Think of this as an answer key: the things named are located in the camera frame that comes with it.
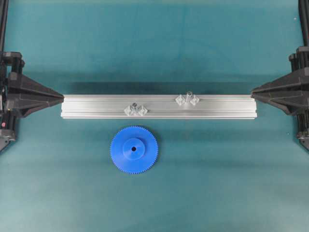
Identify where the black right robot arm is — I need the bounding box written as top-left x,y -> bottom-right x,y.
251,0 -> 309,149

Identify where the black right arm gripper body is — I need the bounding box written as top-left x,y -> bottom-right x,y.
289,46 -> 309,146

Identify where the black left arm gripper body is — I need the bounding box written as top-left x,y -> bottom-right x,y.
0,52 -> 25,152

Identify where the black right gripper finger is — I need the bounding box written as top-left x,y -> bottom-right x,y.
251,72 -> 302,99
254,98 -> 303,116

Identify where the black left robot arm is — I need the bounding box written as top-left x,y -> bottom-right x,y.
0,0 -> 64,151

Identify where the large blue plastic gear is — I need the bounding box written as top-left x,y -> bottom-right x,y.
110,126 -> 159,174

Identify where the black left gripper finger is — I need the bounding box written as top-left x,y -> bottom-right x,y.
6,99 -> 63,118
8,72 -> 64,101

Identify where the long aluminium extrusion rail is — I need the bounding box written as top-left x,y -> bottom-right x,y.
61,92 -> 257,119

